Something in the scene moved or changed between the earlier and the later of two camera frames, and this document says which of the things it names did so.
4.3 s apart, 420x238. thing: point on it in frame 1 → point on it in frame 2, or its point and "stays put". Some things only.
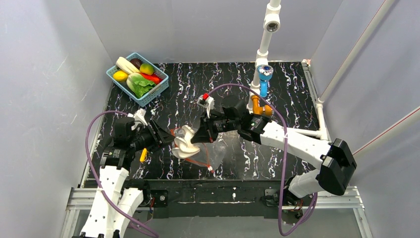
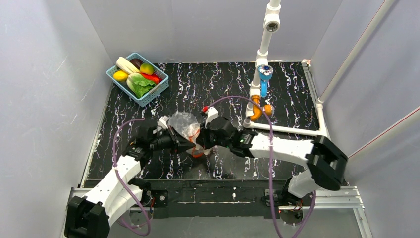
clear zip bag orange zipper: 210,154 → 186,124
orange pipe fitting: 257,109 stays put
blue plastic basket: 158,88 stays put
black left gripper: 155,135 → 177,140
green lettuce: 138,85 stays put
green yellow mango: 146,68 stays put
